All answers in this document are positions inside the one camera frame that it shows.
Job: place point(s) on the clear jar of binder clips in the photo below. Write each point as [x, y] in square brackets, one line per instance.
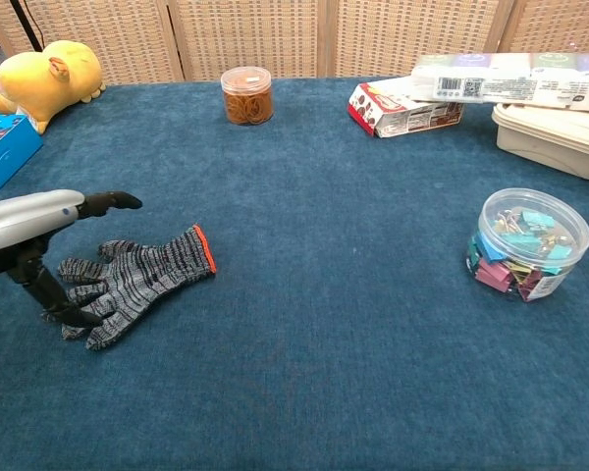
[530, 245]

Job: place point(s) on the clear jar of rubber bands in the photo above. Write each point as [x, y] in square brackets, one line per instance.
[247, 98]

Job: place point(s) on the beige plastic lidded container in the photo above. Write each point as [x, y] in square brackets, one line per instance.
[554, 142]

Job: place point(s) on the silver and black left hand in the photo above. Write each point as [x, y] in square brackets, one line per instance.
[24, 211]

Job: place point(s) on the black and white knit glove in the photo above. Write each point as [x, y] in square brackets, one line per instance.
[137, 275]

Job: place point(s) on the woven folding screen panel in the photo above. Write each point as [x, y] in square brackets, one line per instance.
[250, 34]
[123, 34]
[412, 29]
[559, 24]

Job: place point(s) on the black stand pole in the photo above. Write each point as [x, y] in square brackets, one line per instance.
[27, 24]

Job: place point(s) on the white tissue multipack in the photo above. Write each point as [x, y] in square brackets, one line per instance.
[510, 81]

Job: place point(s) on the blue cardboard box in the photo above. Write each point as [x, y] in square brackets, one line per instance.
[2, 152]

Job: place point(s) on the yellow plush toy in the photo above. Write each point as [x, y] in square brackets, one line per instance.
[44, 78]

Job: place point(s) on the red and white snack box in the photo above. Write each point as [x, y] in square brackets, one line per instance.
[407, 118]

